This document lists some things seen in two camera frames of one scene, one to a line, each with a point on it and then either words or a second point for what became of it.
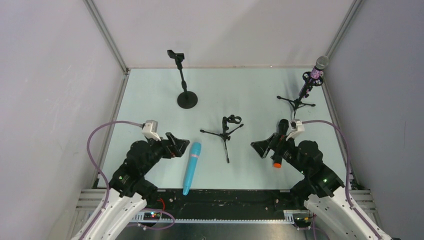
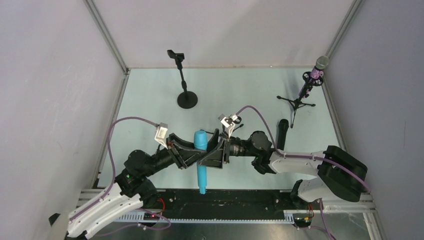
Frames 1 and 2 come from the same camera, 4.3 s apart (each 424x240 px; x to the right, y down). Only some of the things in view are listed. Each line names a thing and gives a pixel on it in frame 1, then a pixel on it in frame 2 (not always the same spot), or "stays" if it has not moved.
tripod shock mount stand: (309, 81) stays
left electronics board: (151, 216) stays
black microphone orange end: (283, 127) stays
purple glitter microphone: (322, 63) stays
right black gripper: (276, 146) → (226, 150)
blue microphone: (194, 155) → (200, 142)
